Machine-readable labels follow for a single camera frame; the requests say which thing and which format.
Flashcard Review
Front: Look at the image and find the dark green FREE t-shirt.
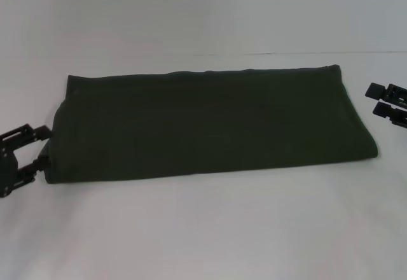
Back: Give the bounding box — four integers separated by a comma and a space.
37, 64, 381, 185

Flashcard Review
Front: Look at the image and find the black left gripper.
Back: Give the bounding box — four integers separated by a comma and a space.
0, 123, 53, 199

